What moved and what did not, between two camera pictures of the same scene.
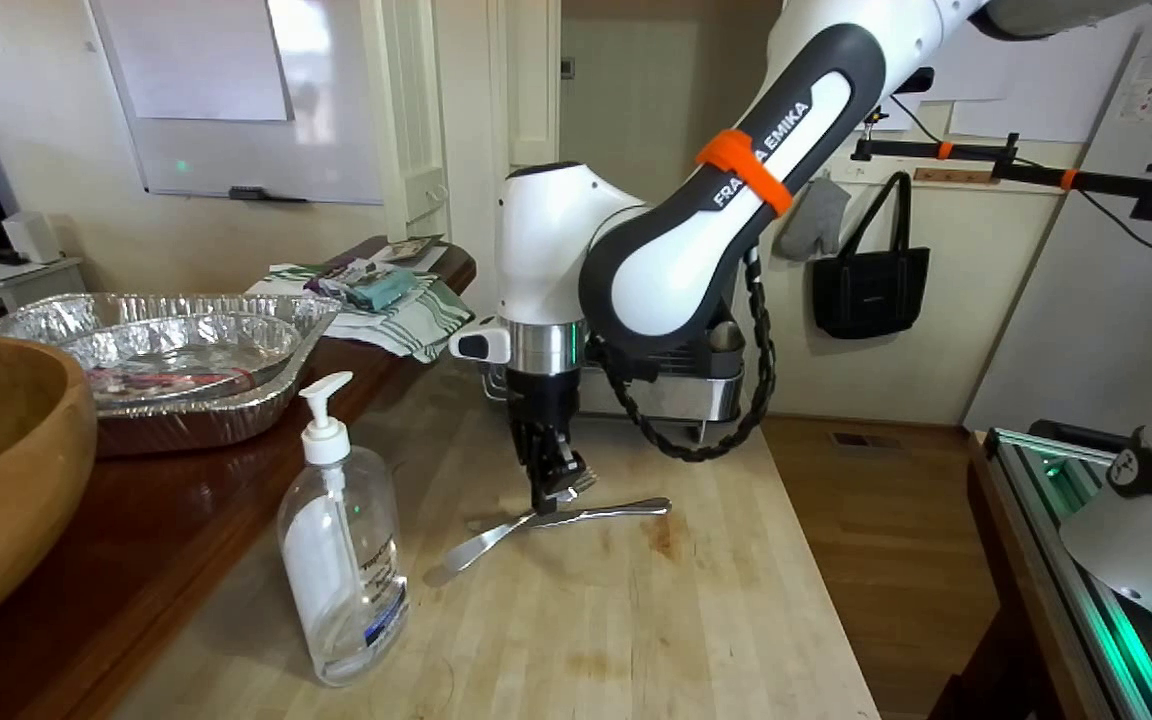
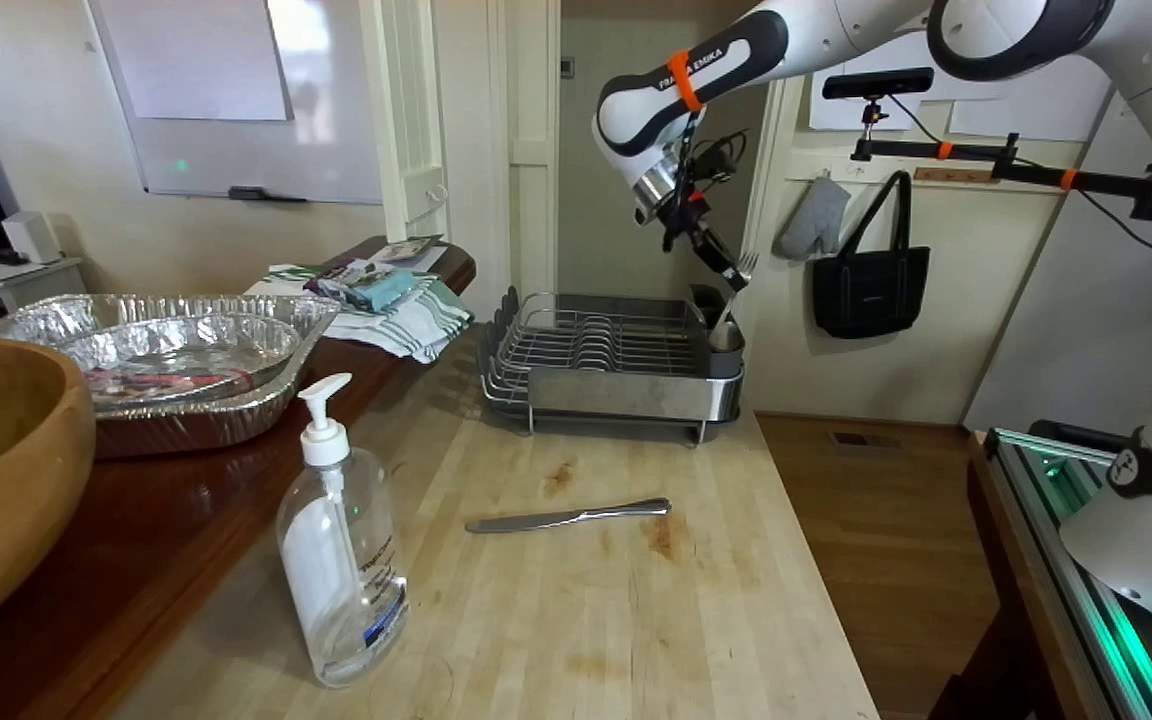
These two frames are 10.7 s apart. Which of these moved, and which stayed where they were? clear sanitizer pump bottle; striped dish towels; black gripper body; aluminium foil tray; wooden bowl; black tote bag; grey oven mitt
Moved: black gripper body
Stayed: wooden bowl; clear sanitizer pump bottle; black tote bag; grey oven mitt; aluminium foil tray; striped dish towels
